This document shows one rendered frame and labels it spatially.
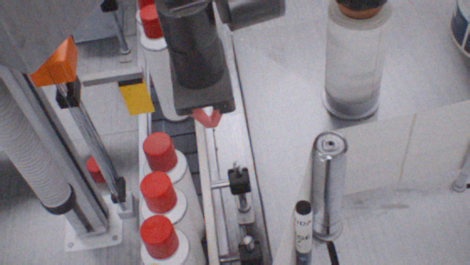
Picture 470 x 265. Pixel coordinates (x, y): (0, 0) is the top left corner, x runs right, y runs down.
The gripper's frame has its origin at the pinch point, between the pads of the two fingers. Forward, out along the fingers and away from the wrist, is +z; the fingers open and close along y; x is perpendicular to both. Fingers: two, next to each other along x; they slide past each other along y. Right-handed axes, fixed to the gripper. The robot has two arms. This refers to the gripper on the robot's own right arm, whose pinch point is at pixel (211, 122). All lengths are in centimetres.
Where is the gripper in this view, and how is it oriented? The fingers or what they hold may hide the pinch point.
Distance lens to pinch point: 69.5
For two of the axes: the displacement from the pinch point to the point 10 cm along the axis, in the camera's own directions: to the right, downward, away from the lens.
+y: -1.4, -7.7, 6.3
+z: 1.1, 6.2, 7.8
